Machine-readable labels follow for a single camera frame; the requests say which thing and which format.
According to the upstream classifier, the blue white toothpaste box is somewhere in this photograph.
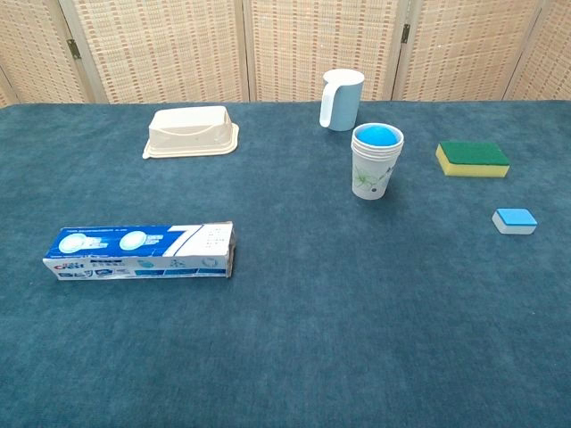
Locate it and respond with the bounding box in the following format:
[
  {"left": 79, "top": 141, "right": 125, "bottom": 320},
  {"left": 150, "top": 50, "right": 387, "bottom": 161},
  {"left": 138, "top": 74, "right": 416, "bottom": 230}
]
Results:
[{"left": 42, "top": 219, "right": 236, "bottom": 283}]

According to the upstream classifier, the woven bamboo folding screen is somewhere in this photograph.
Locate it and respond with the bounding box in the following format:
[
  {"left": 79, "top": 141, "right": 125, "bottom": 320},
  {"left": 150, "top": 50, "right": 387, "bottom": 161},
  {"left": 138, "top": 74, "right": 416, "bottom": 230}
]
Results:
[{"left": 0, "top": 0, "right": 571, "bottom": 108}]

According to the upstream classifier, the green yellow scrub sponge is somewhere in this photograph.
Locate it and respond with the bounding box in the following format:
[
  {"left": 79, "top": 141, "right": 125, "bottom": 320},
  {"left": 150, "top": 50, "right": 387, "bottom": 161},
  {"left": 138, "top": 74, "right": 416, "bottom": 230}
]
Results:
[{"left": 434, "top": 141, "right": 511, "bottom": 179}]

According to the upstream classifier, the white floral paper cup stack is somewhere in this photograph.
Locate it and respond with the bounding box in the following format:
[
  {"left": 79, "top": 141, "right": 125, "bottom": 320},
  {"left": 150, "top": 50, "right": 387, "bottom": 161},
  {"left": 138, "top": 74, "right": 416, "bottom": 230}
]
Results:
[{"left": 350, "top": 122, "right": 406, "bottom": 202}]

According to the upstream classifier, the blue ball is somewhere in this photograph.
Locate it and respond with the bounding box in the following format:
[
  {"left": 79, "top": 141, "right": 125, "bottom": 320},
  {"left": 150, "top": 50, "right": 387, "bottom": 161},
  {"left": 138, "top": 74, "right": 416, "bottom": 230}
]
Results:
[{"left": 356, "top": 125, "right": 400, "bottom": 148}]

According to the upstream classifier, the blue carpet table cover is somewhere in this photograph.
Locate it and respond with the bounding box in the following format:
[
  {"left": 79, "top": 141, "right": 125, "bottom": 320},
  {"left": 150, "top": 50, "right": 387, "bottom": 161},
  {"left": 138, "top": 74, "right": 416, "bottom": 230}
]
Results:
[{"left": 0, "top": 100, "right": 571, "bottom": 428}]

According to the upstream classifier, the cream plastic food container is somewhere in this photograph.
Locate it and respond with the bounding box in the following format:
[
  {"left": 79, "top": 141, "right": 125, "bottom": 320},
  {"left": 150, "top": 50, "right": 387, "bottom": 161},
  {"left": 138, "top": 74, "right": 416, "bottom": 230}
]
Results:
[{"left": 141, "top": 105, "right": 241, "bottom": 161}]

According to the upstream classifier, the light blue white-handled mug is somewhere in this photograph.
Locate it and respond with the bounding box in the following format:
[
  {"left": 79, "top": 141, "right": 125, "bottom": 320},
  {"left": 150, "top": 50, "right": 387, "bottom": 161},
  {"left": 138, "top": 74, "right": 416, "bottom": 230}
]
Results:
[{"left": 319, "top": 69, "right": 366, "bottom": 133}]

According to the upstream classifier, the small blue white block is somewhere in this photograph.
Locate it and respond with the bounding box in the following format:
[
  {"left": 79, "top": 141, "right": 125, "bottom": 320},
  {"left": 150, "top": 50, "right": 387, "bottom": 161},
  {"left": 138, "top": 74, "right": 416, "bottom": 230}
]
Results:
[{"left": 491, "top": 207, "right": 539, "bottom": 236}]

